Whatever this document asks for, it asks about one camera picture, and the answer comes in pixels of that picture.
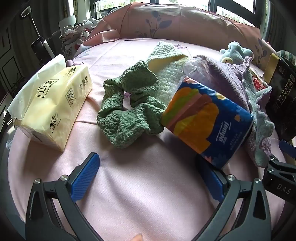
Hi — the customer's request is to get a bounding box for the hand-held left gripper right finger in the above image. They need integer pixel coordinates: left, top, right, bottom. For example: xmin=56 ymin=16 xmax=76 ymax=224
xmin=195 ymin=154 xmax=272 ymax=241

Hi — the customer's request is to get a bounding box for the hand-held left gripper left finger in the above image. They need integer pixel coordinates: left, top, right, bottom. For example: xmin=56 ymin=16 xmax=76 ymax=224
xmin=25 ymin=152 xmax=102 ymax=241

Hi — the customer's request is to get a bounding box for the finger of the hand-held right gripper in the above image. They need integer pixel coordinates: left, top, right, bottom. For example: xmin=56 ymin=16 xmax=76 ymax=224
xmin=267 ymin=153 xmax=296 ymax=177
xmin=279 ymin=140 xmax=296 ymax=161

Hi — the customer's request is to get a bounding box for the black tea box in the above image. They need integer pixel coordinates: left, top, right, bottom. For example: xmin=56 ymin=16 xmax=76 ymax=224
xmin=264 ymin=53 xmax=296 ymax=142

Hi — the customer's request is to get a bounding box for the blue tissue roll pack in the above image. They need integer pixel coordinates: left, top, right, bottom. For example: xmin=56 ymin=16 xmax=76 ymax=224
xmin=161 ymin=77 xmax=255 ymax=168

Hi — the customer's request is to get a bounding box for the green knitted scrunchie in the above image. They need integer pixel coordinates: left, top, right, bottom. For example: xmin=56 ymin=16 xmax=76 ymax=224
xmin=97 ymin=60 xmax=167 ymax=149

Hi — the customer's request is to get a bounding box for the red white knitted sock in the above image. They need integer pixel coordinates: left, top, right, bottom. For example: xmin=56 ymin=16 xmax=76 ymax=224
xmin=250 ymin=69 xmax=270 ymax=90

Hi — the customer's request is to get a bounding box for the purple teal knitted cloth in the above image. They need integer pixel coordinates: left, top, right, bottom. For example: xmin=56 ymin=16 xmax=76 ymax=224
xmin=193 ymin=54 xmax=275 ymax=167

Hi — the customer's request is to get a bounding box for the blue pink plush elephant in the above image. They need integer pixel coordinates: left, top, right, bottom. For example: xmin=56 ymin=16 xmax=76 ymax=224
xmin=220 ymin=41 xmax=255 ymax=64

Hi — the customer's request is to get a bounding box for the purple sheer scrunchie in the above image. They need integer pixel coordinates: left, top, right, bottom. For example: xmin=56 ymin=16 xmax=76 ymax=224
xmin=183 ymin=57 xmax=215 ymax=81

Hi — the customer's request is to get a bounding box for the pink floral bedsheet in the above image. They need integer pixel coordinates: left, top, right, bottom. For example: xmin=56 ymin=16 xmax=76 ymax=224
xmin=7 ymin=38 xmax=287 ymax=241

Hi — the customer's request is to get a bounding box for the yellow tissue pack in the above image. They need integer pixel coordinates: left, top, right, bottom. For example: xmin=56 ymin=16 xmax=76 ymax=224
xmin=7 ymin=54 xmax=93 ymax=152

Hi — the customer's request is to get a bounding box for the teal patterned bag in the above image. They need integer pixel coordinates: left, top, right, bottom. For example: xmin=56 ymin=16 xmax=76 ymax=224
xmin=277 ymin=50 xmax=296 ymax=66

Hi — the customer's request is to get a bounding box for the white yellow towel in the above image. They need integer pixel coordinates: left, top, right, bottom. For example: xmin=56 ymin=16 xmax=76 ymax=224
xmin=146 ymin=41 xmax=192 ymax=107

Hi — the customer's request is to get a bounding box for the stick vacuum cleaner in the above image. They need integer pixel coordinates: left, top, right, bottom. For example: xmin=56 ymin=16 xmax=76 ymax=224
xmin=21 ymin=6 xmax=57 ymax=61

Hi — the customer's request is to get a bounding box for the pile of clothes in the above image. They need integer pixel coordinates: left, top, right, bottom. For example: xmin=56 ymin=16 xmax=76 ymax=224
xmin=59 ymin=19 xmax=102 ymax=57

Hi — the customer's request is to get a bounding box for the dark wooden cabinet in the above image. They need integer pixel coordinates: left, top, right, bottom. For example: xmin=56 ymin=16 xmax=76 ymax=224
xmin=0 ymin=23 xmax=31 ymax=95

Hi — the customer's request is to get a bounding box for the white container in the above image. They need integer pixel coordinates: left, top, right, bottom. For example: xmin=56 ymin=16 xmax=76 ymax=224
xmin=58 ymin=15 xmax=77 ymax=33

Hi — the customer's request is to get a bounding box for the pink floral pillow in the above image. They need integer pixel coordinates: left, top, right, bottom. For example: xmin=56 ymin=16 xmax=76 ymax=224
xmin=84 ymin=2 xmax=278 ymax=67

